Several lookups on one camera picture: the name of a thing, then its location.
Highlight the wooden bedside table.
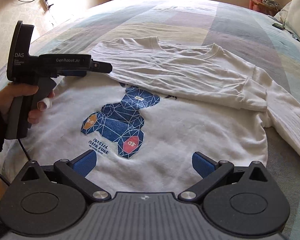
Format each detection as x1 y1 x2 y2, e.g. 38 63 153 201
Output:
250 0 280 17

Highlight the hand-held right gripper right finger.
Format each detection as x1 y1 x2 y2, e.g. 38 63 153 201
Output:
178 151 275 202

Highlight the person's left hand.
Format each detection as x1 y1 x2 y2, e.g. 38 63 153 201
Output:
0 84 55 124

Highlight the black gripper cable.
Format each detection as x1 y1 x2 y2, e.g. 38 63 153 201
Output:
0 138 33 186

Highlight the bed with checked sheet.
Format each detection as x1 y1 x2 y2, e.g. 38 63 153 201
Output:
0 0 300 205

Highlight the white printed sweatshirt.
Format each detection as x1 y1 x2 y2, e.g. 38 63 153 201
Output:
0 36 300 195

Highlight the grey cloth bundle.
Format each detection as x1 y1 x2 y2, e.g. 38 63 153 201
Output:
262 0 282 9

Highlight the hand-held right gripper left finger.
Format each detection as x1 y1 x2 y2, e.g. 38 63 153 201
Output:
19 149 111 202

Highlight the small pale pillow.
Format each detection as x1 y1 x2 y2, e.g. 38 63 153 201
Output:
274 2 294 23

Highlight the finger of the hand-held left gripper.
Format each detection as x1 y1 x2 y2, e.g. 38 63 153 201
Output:
57 70 87 78
90 59 113 74

